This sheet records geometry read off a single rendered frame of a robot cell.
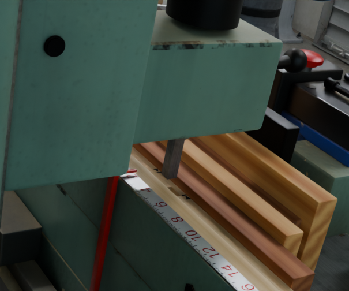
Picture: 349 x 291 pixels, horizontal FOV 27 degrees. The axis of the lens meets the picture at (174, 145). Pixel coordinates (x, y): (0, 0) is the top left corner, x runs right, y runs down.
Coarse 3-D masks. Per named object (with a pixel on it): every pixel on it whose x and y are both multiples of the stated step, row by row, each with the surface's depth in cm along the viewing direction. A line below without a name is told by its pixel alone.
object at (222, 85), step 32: (160, 32) 46; (192, 32) 48; (224, 32) 49; (256, 32) 51; (160, 64) 45; (192, 64) 46; (224, 64) 48; (256, 64) 50; (160, 96) 46; (192, 96) 48; (224, 96) 49; (256, 96) 51; (160, 128) 47; (192, 128) 49; (224, 128) 51; (256, 128) 53
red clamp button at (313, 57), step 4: (304, 52) 65; (308, 52) 65; (312, 52) 65; (308, 56) 64; (312, 56) 64; (316, 56) 65; (320, 56) 65; (308, 60) 64; (312, 60) 64; (316, 60) 64; (320, 60) 64; (308, 64) 64; (312, 64) 64; (316, 64) 64; (320, 64) 64
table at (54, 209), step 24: (24, 192) 67; (48, 192) 62; (48, 216) 63; (72, 216) 59; (72, 240) 60; (96, 240) 56; (336, 240) 61; (72, 264) 60; (120, 264) 53; (336, 264) 57; (120, 288) 54; (144, 288) 51; (312, 288) 54; (336, 288) 54
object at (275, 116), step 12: (264, 120) 58; (276, 120) 57; (252, 132) 59; (264, 132) 58; (276, 132) 57; (288, 132) 56; (264, 144) 58; (276, 144) 57; (288, 144) 57; (288, 156) 57
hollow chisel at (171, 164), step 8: (168, 144) 54; (176, 144) 53; (168, 152) 54; (176, 152) 54; (168, 160) 54; (176, 160) 54; (168, 168) 54; (176, 168) 54; (168, 176) 54; (176, 176) 55
